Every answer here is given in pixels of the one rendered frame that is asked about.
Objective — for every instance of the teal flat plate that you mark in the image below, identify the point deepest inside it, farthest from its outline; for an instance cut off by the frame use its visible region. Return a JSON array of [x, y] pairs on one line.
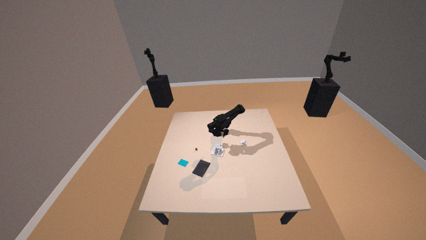
[[183, 162]]

